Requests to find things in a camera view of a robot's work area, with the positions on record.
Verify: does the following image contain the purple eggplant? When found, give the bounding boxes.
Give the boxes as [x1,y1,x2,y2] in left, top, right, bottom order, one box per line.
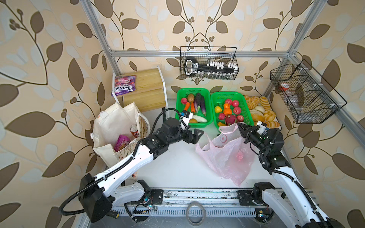
[200,96,207,116]

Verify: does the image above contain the pink plastic grocery bag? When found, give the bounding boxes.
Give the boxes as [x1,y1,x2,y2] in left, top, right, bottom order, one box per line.
[195,123,255,186]

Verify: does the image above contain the purple Fox's candy bag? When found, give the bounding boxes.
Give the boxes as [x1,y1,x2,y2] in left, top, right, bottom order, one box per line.
[114,75,136,96]

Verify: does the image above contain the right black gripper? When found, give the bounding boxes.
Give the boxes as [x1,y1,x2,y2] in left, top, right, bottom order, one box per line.
[237,122,269,155]

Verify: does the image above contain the white radish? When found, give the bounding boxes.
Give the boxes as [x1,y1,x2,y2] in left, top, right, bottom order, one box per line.
[193,115,208,123]

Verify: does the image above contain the magenta snack bag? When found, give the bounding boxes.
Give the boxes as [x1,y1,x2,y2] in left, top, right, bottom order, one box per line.
[114,135,131,152]

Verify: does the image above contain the black wire basket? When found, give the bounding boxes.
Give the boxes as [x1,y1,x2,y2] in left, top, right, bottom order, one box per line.
[179,46,239,83]
[270,59,347,124]

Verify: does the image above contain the cream canvas tote bag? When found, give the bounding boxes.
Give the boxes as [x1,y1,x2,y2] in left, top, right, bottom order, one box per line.
[90,103,151,168]

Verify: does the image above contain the grey tape roll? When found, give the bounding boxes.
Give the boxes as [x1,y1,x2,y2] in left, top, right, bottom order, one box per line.
[185,201,207,227]

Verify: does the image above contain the red soda can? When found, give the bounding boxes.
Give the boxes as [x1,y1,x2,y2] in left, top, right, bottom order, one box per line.
[130,124,139,138]

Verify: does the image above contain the white wooden shelf rack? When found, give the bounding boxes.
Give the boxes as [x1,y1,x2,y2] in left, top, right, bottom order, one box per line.
[111,67,168,113]

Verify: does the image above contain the yellow lemon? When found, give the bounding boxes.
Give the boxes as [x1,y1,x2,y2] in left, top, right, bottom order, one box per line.
[214,106,222,114]

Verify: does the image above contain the pink dragon fruit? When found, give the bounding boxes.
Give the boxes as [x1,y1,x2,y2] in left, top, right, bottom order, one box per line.
[225,115,238,126]

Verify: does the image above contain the orange fruit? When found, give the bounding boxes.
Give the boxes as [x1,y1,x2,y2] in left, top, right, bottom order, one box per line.
[223,103,232,116]

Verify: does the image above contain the bread tray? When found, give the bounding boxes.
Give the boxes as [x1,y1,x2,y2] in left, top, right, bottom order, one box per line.
[244,95,281,129]

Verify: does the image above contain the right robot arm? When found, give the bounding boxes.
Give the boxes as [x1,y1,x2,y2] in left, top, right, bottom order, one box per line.
[237,122,343,228]

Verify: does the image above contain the orange carrot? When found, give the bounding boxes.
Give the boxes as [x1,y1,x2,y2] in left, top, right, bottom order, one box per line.
[184,102,191,111]

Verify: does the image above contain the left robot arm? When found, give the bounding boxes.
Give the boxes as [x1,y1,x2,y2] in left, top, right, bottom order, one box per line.
[59,108,204,222]

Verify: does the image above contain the brown potato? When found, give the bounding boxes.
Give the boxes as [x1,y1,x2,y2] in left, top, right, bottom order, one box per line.
[187,94,195,103]

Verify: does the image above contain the back black wire basket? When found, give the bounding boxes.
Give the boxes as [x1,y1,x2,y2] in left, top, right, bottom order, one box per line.
[179,46,239,83]

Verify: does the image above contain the right black wire basket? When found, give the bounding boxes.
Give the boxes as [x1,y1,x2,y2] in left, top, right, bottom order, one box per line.
[270,59,347,124]

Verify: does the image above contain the right green fruit basket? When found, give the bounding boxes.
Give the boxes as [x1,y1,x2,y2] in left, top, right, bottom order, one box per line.
[211,92,254,129]

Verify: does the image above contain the left green vegetable basket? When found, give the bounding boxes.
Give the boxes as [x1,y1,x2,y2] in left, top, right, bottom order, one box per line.
[176,88,213,128]

